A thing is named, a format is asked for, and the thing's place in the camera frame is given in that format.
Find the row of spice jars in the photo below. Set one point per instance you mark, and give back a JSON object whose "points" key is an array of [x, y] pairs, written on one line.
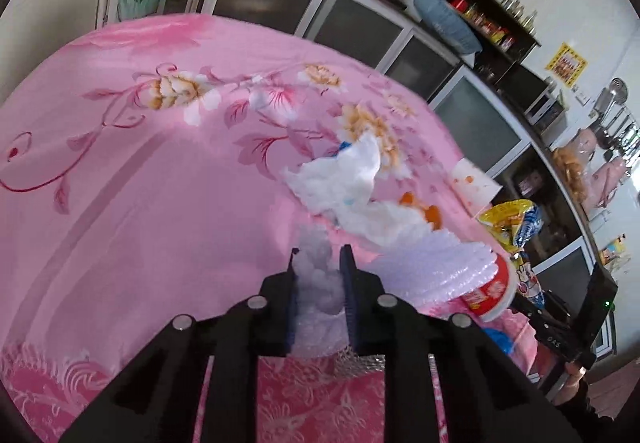
{"points": [[492, 25]]}

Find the microwave oven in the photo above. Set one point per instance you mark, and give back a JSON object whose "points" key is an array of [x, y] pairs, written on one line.
{"points": [[542, 103]]}

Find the bag of fried snacks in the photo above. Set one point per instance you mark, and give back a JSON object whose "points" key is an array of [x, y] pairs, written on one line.
{"points": [[570, 173]]}

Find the pink plastic bag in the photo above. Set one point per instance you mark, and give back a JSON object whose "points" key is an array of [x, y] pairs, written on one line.
{"points": [[610, 180], [586, 145]]}

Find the person's right hand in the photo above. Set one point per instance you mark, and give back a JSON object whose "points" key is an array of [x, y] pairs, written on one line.
{"points": [[576, 371]]}

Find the dark wooden spice shelf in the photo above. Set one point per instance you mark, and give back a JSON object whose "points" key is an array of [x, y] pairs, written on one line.
{"points": [[525, 42]]}

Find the blue plastic basin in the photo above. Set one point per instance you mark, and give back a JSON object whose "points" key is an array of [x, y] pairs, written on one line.
{"points": [[445, 18]]}

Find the yellow snack packet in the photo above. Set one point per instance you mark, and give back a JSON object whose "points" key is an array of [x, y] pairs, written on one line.
{"points": [[505, 218]]}

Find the person's right forearm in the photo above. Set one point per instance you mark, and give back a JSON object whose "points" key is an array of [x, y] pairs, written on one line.
{"points": [[585, 403]]}

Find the white foam net sheet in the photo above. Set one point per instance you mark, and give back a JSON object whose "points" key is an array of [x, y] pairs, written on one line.
{"points": [[435, 268]]}

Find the hanging metal kitchen utensils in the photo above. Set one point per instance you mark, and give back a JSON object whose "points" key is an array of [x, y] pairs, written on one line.
{"points": [[617, 118]]}

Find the clear plastic wrap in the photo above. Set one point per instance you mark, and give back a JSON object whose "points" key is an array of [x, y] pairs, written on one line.
{"points": [[319, 283]]}

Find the orange peel piece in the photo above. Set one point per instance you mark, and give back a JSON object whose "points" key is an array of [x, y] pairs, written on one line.
{"points": [[434, 216]]}

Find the stained white paper napkin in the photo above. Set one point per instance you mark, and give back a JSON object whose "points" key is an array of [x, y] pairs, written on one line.
{"points": [[475, 188]]}

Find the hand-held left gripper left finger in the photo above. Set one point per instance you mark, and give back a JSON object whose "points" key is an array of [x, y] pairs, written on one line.
{"points": [[291, 305]]}

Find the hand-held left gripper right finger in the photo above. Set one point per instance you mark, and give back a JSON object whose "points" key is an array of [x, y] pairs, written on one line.
{"points": [[348, 305]]}

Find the white cup red label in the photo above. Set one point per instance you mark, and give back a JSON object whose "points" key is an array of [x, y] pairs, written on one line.
{"points": [[492, 295]]}

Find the cartoon printed snack wrapper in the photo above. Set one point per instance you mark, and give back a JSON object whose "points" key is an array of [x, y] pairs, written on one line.
{"points": [[527, 278]]}

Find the cartoon wall sticker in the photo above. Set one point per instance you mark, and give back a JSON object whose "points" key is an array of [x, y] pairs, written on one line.
{"points": [[614, 250]]}

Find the pink floral cushion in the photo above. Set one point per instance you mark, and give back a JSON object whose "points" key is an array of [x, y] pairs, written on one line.
{"points": [[150, 203]]}

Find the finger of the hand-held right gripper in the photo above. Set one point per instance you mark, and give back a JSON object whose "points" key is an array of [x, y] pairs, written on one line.
{"points": [[530, 308]]}

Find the white wall socket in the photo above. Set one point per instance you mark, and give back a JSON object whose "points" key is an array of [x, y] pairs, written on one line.
{"points": [[582, 98]]}

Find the yellow wall poster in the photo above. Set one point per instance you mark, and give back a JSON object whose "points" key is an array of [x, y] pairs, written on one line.
{"points": [[566, 63]]}

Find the white tissue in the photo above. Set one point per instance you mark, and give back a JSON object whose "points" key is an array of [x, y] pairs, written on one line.
{"points": [[390, 223], [340, 173]]}

